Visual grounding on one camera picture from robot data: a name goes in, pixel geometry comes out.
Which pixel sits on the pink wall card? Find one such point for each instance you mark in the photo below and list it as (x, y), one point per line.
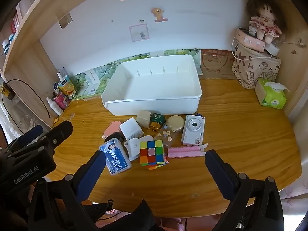
(139, 32)

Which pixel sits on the green tissue pack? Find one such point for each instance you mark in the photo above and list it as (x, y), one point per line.
(272, 98)

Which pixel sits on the pink pouch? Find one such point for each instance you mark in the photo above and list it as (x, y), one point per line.
(247, 41)

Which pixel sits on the yellow orange printed pouch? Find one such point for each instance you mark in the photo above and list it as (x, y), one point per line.
(67, 87)

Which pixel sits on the printed canvas bag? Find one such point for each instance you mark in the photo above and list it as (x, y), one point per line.
(255, 69)

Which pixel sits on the yellow black plug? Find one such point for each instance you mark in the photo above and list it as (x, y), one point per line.
(8, 91)

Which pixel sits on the red white box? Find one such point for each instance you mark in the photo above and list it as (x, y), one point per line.
(16, 22)

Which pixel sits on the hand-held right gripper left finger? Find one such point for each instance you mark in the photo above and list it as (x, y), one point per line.
(92, 173)

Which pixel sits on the pink floral cloth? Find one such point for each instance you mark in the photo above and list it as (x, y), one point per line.
(293, 192)

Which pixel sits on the white charger block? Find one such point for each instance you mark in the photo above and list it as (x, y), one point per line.
(273, 49)

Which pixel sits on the person's black jacket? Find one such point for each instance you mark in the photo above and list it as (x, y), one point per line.
(134, 216)

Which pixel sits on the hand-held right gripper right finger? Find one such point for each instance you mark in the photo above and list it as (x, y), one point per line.
(219, 173)

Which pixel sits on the white toy camera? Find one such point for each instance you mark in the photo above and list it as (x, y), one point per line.
(192, 130)

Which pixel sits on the white curved plastic holder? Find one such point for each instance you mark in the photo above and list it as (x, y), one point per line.
(132, 149)

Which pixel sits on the clear case with stickers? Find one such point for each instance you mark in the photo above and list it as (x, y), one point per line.
(166, 136)

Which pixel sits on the gold round tin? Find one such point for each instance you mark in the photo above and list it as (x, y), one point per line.
(175, 123)

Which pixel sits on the white spray bottle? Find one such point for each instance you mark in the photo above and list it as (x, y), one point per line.
(55, 108)

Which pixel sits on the white printed carton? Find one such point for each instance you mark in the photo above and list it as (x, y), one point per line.
(90, 83)

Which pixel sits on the grey white patterned cloth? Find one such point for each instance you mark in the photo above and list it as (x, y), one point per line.
(9, 122)

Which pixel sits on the white plastic bin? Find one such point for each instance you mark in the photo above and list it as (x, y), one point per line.
(156, 86)

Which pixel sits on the clear box with blue label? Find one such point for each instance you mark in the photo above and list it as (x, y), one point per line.
(115, 156)

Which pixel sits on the beige square bottle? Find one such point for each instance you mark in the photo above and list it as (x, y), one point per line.
(143, 118)

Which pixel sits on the blue white tube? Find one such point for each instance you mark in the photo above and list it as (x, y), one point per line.
(56, 87)

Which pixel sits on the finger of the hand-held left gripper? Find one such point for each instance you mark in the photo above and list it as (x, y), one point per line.
(60, 130)
(28, 134)

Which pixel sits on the green jar with gold lid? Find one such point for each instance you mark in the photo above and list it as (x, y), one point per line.
(157, 118)

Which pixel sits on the colourful puzzle cube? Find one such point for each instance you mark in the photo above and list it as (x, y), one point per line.
(151, 151)

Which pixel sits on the lion wall sticker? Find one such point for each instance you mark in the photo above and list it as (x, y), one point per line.
(158, 14)

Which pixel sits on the pink round compact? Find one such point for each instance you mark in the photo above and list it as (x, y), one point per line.
(112, 128)

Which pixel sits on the rag doll in floral dress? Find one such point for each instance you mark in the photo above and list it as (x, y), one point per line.
(263, 19)

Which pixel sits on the pink printed packet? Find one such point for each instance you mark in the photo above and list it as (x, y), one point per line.
(61, 101)

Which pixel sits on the small black case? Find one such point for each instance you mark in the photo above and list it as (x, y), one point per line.
(118, 136)

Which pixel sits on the white power adapter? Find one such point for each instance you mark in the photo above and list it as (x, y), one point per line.
(131, 128)

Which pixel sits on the clear adhesive wall hook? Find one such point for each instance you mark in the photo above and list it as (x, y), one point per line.
(65, 21)

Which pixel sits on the person's pink pants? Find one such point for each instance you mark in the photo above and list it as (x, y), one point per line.
(173, 225)

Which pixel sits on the white blue bottle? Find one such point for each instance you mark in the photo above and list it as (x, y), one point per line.
(6, 48)

